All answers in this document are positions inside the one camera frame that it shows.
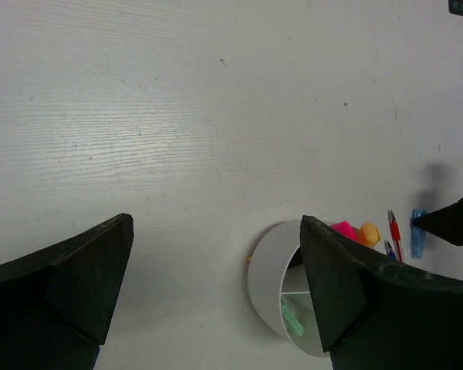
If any blue transparent highlighter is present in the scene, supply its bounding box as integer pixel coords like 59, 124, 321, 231
410, 208, 427, 259

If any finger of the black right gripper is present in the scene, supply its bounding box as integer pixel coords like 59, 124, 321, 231
414, 197, 463, 247

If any red gel pen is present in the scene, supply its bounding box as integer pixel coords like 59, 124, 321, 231
387, 210, 404, 263

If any white round pen holder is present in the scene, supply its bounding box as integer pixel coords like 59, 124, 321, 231
247, 220, 330, 358

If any yellow capped orange highlighter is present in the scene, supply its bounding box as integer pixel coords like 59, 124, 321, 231
357, 222, 380, 249

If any black highlighter pink cap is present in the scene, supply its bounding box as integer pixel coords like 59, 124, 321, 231
330, 220, 357, 241

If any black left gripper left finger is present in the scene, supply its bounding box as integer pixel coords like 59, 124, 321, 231
0, 214, 134, 369

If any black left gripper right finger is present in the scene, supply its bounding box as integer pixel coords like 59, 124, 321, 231
300, 216, 463, 369

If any green transparent highlighter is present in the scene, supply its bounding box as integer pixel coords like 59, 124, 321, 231
281, 300, 306, 337

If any blue gel pen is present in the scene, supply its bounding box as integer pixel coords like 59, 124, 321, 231
384, 240, 397, 261

